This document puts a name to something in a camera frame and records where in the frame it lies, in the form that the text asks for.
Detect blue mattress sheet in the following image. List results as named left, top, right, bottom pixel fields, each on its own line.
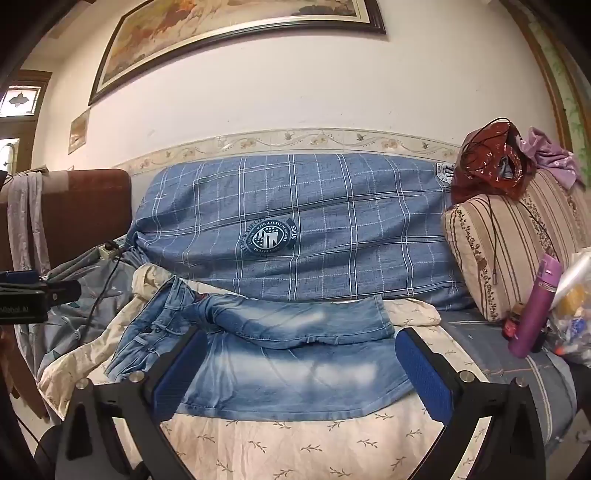
left=436, top=307, right=578, bottom=453

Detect wooden framed floral panel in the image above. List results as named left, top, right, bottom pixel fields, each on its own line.
left=501, top=0, right=591, bottom=153

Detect cream leaf-print blanket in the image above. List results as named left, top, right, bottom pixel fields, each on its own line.
left=37, top=263, right=504, bottom=480

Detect clear plastic bag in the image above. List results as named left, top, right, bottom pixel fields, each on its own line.
left=547, top=251, right=591, bottom=358

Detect blue plaid bedding roll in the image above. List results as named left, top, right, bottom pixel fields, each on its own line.
left=124, top=152, right=472, bottom=311

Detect grey hanging cloth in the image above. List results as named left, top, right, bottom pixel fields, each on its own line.
left=6, top=171, right=52, bottom=278

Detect purple floral cloth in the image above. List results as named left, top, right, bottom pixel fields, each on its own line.
left=516, top=127, right=585, bottom=190

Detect faded blue denim pants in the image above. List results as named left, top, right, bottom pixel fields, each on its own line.
left=105, top=276, right=414, bottom=422

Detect beige striped cushion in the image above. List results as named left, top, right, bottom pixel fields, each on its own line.
left=441, top=168, right=591, bottom=324

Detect red plastic bag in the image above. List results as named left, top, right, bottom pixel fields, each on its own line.
left=450, top=117, right=539, bottom=204

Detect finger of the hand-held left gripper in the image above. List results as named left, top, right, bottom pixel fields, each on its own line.
left=48, top=280, right=83, bottom=304

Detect small wall picture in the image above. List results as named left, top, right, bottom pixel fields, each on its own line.
left=68, top=108, right=92, bottom=155

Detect grey printed bed sheet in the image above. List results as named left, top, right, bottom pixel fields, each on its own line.
left=14, top=235, right=139, bottom=384

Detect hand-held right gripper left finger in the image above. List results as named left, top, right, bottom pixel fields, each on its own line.
left=54, top=326, right=209, bottom=480

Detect purple bottle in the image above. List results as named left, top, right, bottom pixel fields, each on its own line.
left=508, top=251, right=564, bottom=358

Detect thin black cord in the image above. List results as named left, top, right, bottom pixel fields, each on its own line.
left=462, top=117, right=555, bottom=287

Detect black power cable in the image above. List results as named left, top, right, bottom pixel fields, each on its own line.
left=74, top=240, right=134, bottom=344

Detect small red-lid jar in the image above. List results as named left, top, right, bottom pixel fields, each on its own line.
left=502, top=302, right=527, bottom=342

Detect large framed painting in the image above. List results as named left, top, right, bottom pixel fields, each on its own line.
left=88, top=0, right=387, bottom=106

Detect stained glass window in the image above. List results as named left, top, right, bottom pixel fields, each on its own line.
left=0, top=69, right=52, bottom=123

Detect brown headboard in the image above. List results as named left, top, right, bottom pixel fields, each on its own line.
left=0, top=168, right=134, bottom=421

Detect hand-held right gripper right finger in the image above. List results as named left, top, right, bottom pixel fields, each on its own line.
left=394, top=327, right=551, bottom=480

